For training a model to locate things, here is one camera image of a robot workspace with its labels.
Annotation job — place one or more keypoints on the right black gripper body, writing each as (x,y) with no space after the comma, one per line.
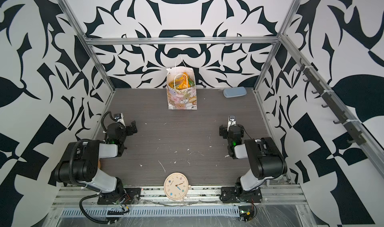
(224,131)

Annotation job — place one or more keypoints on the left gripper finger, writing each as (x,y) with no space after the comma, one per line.
(129,131)
(133,127)

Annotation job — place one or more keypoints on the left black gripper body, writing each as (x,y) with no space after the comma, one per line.
(130,128)

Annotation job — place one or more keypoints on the patterned paper gift bag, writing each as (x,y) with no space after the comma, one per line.
(185,99)

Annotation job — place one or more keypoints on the yellow snack packet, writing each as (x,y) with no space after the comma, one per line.
(180,82)

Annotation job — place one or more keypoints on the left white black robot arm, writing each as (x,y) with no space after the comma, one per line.
(80,165)

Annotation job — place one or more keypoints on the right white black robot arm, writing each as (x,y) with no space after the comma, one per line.
(266,163)

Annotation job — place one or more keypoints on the blue-grey glasses case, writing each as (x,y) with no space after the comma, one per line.
(234,92)

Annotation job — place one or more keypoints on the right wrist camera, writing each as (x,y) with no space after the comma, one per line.
(231,121)

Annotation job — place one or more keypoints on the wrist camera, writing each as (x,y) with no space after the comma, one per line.
(231,121)
(119,118)

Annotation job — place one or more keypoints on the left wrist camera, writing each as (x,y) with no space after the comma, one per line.
(119,118)

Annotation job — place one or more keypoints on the round beige wall clock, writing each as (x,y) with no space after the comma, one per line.
(176,186)

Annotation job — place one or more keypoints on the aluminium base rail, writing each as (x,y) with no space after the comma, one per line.
(191,206)

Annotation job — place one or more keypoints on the black wall hook rack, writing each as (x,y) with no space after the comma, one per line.
(333,102)

